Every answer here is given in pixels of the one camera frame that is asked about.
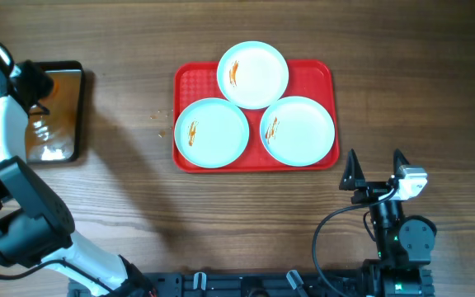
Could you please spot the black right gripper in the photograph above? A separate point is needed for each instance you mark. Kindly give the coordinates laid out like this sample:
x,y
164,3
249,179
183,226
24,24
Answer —
x,y
370,190

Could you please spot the red plastic tray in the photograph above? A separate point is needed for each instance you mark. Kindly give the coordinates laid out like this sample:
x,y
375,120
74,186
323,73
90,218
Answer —
x,y
310,78

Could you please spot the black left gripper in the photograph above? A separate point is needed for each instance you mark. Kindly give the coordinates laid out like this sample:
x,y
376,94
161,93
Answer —
x,y
39,84

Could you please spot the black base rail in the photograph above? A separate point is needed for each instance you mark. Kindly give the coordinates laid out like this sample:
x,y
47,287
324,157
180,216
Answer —
x,y
290,283

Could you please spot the white plate top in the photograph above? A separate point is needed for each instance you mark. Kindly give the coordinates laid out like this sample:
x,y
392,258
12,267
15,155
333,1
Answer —
x,y
252,75

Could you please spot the black water basin tray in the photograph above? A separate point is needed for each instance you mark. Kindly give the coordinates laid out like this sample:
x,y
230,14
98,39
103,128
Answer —
x,y
54,128

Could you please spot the white plate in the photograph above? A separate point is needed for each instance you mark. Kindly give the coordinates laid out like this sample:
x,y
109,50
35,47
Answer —
x,y
297,131
211,133
252,75

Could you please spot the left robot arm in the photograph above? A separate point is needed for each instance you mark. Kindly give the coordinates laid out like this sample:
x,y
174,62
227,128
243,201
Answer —
x,y
36,228

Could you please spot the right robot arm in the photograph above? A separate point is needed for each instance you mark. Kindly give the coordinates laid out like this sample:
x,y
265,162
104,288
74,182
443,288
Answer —
x,y
404,243

